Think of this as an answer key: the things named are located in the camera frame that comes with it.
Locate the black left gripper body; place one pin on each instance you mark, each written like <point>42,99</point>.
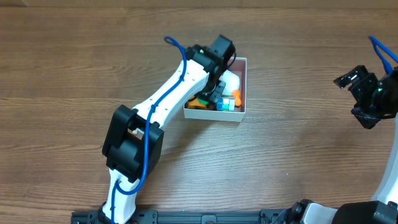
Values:
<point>212,94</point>

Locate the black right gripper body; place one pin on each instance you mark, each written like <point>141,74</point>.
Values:
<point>357,86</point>

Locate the green round plastic wheel toy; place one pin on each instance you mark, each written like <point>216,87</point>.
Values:
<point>203,102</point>

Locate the white yellow duck toy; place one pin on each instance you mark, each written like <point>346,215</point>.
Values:
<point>232,86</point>

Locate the colourful puzzle cube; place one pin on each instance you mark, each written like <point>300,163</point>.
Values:
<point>226,104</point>

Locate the orange dinosaur toy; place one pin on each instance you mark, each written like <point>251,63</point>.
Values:
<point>195,104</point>

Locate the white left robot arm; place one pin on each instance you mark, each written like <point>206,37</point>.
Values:
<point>133,143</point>

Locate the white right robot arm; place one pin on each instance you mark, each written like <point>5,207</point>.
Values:
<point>375,101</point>

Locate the white box pink interior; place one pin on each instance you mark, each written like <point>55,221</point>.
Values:
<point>239,67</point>

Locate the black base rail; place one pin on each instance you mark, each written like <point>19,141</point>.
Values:
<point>264,216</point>

